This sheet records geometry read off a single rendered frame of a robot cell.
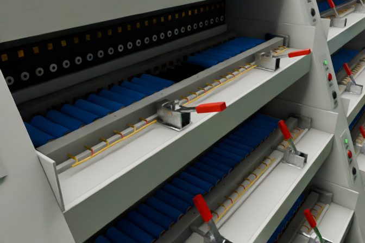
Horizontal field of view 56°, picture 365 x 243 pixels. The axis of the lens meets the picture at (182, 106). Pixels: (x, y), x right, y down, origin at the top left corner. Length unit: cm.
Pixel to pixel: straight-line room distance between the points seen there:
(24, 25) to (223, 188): 38
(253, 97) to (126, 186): 27
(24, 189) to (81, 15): 17
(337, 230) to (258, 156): 27
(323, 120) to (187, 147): 45
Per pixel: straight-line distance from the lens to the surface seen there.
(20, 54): 47
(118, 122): 40
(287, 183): 64
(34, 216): 31
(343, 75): 113
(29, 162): 30
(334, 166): 86
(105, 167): 36
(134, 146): 39
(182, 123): 42
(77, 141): 37
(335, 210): 89
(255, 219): 56
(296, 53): 61
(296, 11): 77
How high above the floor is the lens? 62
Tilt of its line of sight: 10 degrees down
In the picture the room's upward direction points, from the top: 19 degrees counter-clockwise
